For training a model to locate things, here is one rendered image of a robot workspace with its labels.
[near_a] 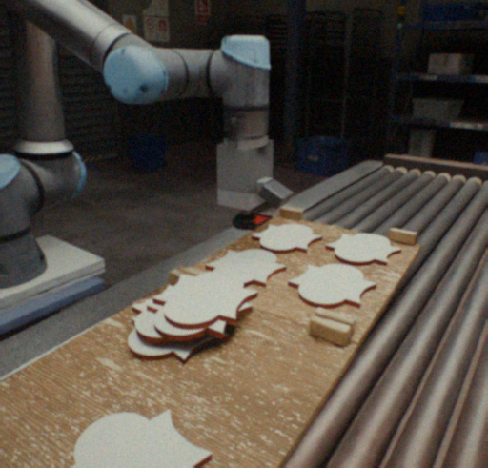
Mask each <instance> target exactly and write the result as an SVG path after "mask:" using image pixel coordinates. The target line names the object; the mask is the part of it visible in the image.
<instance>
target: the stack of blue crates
mask: <svg viewBox="0 0 488 468"><path fill-rule="evenodd" d="M164 143H165V142H164V135H162V134H156V133H150V132H146V133H141V134H134V135H129V147H130V152H129V157H130V161H131V168H132V169H135V170H139V171H142V172H151V171H155V170H160V169H164V168H166V162H165V154H164V151H165V147H164Z"/></svg>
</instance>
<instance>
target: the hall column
mask: <svg viewBox="0 0 488 468"><path fill-rule="evenodd" d="M305 10H306V0H288V21H287V50H286V81H285V112H284V128H285V142H284V157H283V160H281V161H279V158H277V159H276V161H275V162H274V163H273V165H274V166H279V167H284V168H290V169H291V168H294V167H296V165H297V162H296V161H297V139H299V138H300V117H301V96H302V74H303V52H304V31H305Z"/></svg>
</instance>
